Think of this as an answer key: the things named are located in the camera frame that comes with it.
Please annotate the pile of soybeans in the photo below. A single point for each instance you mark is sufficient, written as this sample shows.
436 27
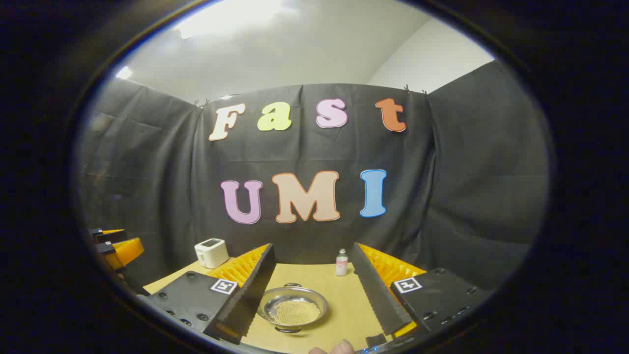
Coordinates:
296 311

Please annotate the small clear bottle pink label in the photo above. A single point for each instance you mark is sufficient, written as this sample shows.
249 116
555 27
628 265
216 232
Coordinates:
341 264

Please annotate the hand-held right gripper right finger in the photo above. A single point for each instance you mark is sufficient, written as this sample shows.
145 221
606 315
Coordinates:
376 290

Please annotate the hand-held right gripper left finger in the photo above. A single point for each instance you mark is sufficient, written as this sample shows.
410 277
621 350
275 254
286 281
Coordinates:
255 290

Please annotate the white boxy appliance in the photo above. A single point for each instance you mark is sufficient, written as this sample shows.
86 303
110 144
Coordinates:
211 253

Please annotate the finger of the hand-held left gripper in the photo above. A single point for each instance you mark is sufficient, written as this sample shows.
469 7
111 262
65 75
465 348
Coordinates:
128 251
110 235

